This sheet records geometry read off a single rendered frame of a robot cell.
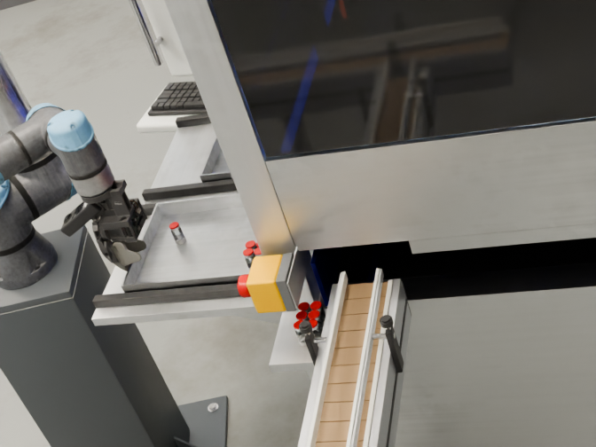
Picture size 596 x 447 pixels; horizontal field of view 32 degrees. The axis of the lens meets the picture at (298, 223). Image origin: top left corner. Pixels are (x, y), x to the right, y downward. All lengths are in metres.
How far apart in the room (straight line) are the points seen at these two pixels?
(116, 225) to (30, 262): 0.45
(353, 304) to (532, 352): 0.35
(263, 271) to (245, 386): 1.34
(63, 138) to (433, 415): 0.87
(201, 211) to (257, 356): 1.00
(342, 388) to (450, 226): 0.32
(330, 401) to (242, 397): 1.41
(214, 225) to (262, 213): 0.42
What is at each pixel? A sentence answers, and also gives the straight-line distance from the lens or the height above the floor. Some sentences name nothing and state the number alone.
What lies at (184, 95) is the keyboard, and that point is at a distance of 2.75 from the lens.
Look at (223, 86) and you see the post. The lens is 1.59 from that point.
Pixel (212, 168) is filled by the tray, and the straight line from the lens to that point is 2.31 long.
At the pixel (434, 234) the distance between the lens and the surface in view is 1.71.
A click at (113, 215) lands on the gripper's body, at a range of 1.97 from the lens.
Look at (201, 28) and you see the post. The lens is 1.55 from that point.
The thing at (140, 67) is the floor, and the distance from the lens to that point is 4.93.
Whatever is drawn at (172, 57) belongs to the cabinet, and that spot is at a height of 0.87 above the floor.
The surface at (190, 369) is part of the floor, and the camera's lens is 3.17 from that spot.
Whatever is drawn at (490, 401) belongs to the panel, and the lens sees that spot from 1.99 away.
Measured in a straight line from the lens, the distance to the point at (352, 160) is 1.63.
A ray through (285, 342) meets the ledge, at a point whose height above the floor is 0.88.
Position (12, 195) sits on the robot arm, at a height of 0.99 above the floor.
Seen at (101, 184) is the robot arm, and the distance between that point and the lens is 1.92.
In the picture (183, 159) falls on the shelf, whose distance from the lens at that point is 2.39.
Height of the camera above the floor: 2.10
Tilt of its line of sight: 36 degrees down
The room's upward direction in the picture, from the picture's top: 19 degrees counter-clockwise
